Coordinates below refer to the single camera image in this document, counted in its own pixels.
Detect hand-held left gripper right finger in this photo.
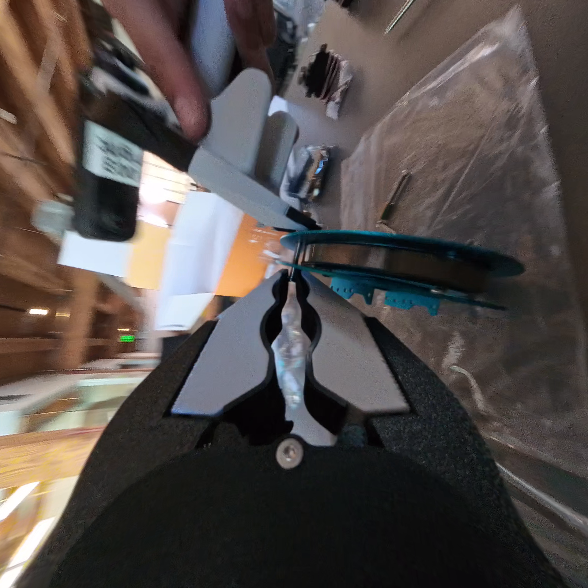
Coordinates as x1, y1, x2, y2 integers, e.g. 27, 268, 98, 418
296, 271, 409, 435

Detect silver rectangular air duct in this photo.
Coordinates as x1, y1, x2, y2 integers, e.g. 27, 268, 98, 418
32, 201, 75, 240

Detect blue round turntable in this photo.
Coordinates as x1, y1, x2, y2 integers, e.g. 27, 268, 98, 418
276, 230, 526, 311

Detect small white box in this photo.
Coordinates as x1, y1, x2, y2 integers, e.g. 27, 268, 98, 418
57, 230, 135, 277

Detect orange box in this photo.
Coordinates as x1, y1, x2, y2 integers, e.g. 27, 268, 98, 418
216, 213, 286, 298

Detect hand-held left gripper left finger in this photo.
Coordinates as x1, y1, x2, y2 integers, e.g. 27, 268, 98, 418
170, 271, 295, 445

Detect yellow box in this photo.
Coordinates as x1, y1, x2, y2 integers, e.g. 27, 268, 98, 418
128, 220, 176, 291

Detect teal perforated bracket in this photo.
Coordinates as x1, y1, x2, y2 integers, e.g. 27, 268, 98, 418
330, 275, 440, 317

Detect person's right hand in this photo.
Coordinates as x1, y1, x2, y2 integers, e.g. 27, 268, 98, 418
103, 0, 276, 143

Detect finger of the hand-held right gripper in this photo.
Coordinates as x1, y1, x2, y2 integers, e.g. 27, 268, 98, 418
188, 69, 320, 230
258, 112, 299, 196

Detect large white box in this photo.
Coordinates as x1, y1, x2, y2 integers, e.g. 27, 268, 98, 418
155, 193, 245, 330

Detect clear plastic bag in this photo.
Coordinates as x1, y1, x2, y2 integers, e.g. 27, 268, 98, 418
339, 6, 588, 543

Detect brass standoff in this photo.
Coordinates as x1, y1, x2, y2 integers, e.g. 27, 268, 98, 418
376, 170, 411, 229

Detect silvery parts bag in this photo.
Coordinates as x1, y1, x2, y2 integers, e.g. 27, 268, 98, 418
282, 145, 336, 203

